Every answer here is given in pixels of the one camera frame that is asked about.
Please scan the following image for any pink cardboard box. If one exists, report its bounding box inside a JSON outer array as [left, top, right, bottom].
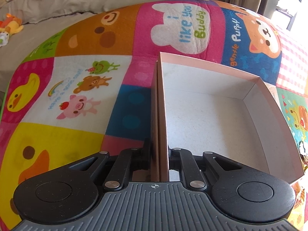
[[151, 52, 304, 183]]

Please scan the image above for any colourful cartoon play mat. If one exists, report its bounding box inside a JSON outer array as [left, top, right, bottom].
[[1, 0, 307, 230]]

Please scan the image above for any orange yellow plush toy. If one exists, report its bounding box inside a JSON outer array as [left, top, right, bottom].
[[0, 14, 23, 46]]

